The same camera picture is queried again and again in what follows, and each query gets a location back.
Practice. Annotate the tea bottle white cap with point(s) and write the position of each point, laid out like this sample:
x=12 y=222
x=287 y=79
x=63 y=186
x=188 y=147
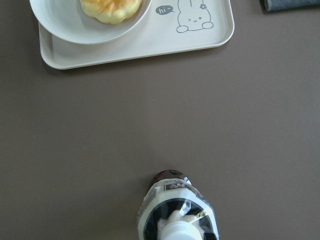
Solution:
x=173 y=209

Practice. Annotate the beige serving tray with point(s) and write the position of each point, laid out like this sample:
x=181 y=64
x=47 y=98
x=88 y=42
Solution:
x=169 y=26

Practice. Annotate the yellow glazed donut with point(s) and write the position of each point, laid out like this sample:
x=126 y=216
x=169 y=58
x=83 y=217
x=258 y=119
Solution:
x=110 y=11

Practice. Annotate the white round plate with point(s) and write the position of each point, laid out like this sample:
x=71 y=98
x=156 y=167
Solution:
x=66 y=20

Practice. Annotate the dark grey cloth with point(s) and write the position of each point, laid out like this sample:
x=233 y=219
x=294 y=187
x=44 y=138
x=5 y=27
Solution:
x=281 y=5

